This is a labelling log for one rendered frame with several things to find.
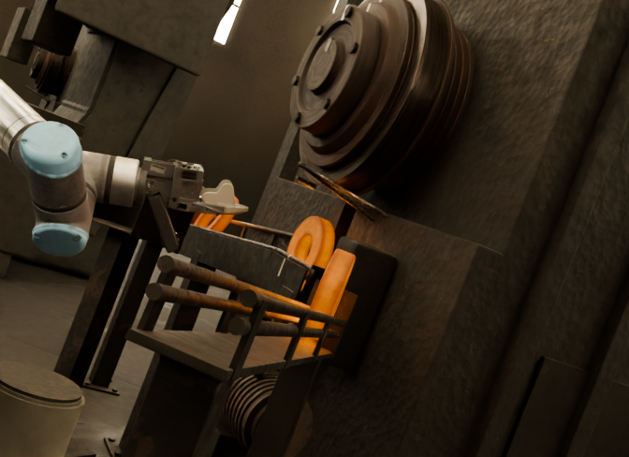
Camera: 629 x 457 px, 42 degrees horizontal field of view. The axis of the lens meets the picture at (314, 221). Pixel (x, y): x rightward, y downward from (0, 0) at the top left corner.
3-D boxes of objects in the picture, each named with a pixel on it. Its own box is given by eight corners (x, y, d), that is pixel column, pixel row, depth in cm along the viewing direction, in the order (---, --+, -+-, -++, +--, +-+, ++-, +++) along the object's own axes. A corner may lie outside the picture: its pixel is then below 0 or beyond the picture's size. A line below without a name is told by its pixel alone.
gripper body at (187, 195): (207, 172, 150) (141, 161, 148) (199, 216, 152) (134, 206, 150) (205, 165, 158) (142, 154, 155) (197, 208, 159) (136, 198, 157)
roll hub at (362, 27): (293, 131, 187) (338, 17, 186) (346, 140, 162) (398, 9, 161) (272, 122, 184) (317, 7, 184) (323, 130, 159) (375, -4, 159)
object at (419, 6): (299, 180, 200) (370, 1, 199) (393, 210, 158) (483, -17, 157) (277, 170, 197) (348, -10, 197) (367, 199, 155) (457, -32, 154)
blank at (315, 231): (304, 227, 187) (292, 222, 186) (341, 213, 174) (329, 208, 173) (290, 291, 182) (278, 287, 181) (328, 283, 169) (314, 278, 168)
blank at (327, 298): (313, 364, 128) (293, 357, 128) (345, 287, 136) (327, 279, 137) (329, 319, 115) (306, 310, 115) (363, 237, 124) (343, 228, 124)
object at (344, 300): (333, 357, 133) (358, 295, 134) (332, 357, 132) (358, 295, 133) (292, 339, 134) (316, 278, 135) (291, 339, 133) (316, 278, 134)
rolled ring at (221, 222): (210, 198, 255) (217, 204, 256) (180, 243, 246) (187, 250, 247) (241, 185, 240) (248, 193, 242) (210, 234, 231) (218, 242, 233)
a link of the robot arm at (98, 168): (37, 207, 149) (48, 169, 155) (107, 217, 151) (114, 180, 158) (38, 170, 142) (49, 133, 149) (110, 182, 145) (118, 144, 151)
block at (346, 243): (340, 361, 163) (383, 249, 163) (358, 375, 156) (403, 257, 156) (294, 347, 158) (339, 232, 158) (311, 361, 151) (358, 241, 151)
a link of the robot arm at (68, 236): (23, 216, 133) (38, 165, 141) (34, 262, 141) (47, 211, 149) (81, 220, 134) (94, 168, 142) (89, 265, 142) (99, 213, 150)
